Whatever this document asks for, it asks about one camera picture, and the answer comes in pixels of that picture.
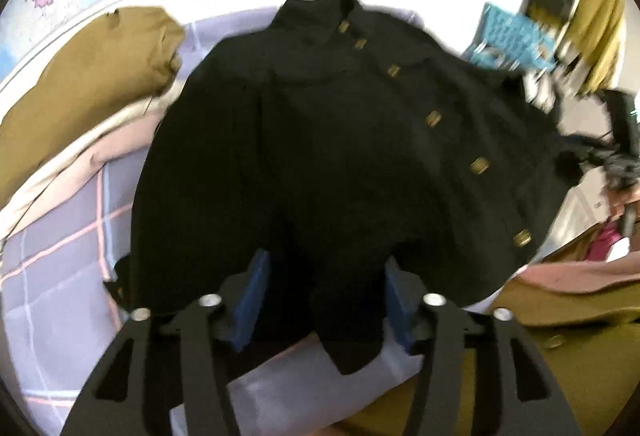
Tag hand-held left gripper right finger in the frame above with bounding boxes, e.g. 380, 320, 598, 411
384, 257, 583, 436

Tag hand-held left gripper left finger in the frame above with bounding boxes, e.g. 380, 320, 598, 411
60, 248, 273, 436

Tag black coat with gold buttons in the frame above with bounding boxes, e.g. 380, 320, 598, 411
102, 0, 586, 374

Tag hanging mustard clothes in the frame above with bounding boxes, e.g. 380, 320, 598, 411
537, 0, 628, 96

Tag magenta cloth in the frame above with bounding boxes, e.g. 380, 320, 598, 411
592, 226, 626, 261

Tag teal perforated basket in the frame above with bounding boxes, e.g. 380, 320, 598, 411
467, 2, 557, 72

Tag pink garment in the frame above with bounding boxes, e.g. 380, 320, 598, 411
520, 261, 640, 295

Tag olive coat with button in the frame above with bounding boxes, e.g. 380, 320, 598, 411
345, 293, 640, 436

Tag beige garment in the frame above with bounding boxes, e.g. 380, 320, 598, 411
0, 90, 181, 237

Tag olive garment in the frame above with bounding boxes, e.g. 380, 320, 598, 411
0, 7, 186, 207

